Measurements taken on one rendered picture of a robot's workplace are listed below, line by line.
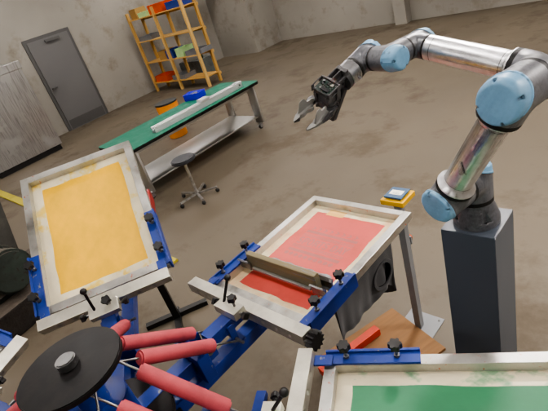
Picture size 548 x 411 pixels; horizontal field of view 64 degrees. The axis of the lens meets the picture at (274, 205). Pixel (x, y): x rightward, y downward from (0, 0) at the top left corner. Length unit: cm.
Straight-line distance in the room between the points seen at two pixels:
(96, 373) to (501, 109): 125
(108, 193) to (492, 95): 181
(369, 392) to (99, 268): 131
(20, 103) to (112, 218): 812
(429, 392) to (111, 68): 1182
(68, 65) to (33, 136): 249
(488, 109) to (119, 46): 1198
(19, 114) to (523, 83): 972
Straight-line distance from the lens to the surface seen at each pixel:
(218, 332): 173
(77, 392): 139
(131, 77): 1286
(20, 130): 1028
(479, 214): 160
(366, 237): 208
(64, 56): 1211
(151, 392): 170
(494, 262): 165
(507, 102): 117
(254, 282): 202
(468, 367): 151
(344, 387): 152
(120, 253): 218
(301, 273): 181
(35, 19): 1208
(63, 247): 232
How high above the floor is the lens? 215
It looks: 28 degrees down
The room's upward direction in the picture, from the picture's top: 18 degrees counter-clockwise
